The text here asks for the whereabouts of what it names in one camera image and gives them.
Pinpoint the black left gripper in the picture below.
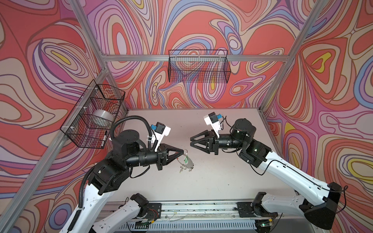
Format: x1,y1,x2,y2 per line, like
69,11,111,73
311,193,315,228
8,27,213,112
123,144,183,172

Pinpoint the aluminium table edge rail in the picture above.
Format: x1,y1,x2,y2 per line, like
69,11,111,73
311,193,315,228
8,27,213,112
113,200,309,233

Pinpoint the black wire basket back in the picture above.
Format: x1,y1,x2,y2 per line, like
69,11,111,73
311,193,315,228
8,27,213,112
168,49,231,83

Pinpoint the metal keyring disc red grip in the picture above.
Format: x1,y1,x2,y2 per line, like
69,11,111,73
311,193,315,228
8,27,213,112
177,152,194,173

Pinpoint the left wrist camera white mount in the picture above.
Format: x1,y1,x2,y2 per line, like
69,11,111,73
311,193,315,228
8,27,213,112
151,122,171,151

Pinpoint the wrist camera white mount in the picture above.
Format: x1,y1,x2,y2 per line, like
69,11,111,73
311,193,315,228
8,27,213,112
151,122,171,151
204,112,223,138

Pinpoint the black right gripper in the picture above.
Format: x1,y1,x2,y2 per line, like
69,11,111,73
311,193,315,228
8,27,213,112
190,130,245,156

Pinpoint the black wire basket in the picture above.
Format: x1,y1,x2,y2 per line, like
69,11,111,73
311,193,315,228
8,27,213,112
60,81,125,149
168,49,231,83

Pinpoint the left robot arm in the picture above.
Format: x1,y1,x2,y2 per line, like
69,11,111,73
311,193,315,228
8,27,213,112
61,116,185,233

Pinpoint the aluminium cage frame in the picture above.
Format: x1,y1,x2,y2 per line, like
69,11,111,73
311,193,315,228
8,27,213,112
0,0,330,233

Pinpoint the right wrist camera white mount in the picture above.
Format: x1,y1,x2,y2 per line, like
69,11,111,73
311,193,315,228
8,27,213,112
204,112,223,138

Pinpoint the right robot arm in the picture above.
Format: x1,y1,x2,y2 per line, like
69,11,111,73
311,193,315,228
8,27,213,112
190,117,348,230

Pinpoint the grey tape roll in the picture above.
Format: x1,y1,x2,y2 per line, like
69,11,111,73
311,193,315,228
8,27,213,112
93,109,114,121

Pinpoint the black wire basket left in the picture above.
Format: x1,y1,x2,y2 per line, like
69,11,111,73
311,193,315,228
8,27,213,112
60,81,125,149

